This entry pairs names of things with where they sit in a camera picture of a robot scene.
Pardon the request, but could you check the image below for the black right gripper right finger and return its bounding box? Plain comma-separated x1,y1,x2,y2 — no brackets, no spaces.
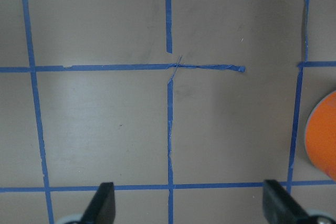
262,180,336,224

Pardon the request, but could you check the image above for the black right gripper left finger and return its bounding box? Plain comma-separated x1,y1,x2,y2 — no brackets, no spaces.
56,182,117,224

